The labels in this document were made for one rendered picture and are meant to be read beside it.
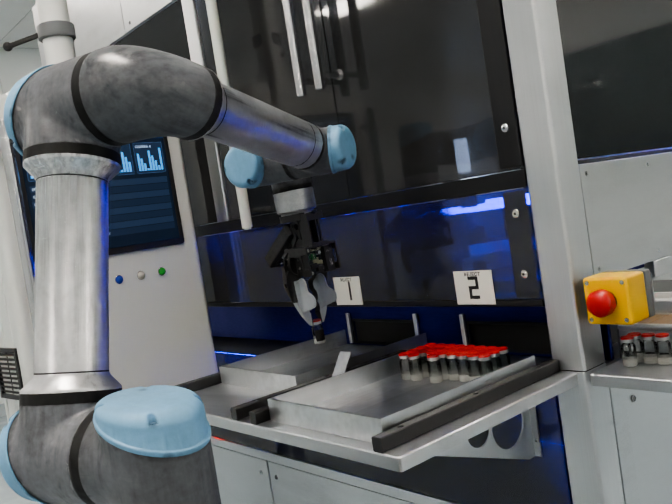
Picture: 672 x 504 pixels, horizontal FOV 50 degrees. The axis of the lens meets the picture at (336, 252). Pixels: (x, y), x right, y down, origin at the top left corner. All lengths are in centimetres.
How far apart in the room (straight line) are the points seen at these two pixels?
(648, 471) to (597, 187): 50
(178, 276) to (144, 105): 104
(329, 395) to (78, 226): 53
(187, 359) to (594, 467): 105
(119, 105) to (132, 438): 37
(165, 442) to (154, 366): 106
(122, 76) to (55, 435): 41
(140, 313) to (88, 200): 91
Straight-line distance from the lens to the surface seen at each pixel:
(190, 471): 80
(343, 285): 153
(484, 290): 127
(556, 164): 117
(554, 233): 118
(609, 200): 129
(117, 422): 79
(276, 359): 157
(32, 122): 95
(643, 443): 138
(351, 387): 126
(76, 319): 90
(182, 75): 89
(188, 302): 189
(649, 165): 142
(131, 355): 180
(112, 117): 88
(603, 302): 111
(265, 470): 198
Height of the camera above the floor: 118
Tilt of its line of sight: 3 degrees down
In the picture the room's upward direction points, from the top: 9 degrees counter-clockwise
